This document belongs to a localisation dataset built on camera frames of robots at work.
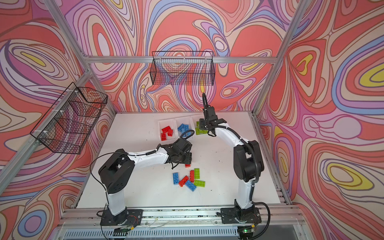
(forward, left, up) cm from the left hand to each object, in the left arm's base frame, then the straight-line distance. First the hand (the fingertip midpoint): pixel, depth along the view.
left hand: (192, 158), depth 91 cm
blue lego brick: (+23, +4, +1) cm, 23 cm away
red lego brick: (+18, +20, -2) cm, 27 cm away
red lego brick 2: (+24, +19, -1) cm, 30 cm away
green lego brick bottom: (-14, -4, -3) cm, 15 cm away
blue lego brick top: (+24, +7, +1) cm, 25 cm away
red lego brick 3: (-4, +3, -2) cm, 5 cm away
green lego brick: (+25, -4, 0) cm, 25 cm away
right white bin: (+30, -1, +3) cm, 31 cm away
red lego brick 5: (-10, 0, -2) cm, 11 cm away
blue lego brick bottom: (-15, +1, -3) cm, 16 cm away
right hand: (+19, -9, +9) cm, 23 cm away
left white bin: (+26, +21, +3) cm, 34 cm away
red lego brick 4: (-14, +5, -1) cm, 15 cm away
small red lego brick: (+21, +16, 0) cm, 26 cm away
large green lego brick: (-8, -3, -3) cm, 9 cm away
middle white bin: (+29, +10, +3) cm, 30 cm away
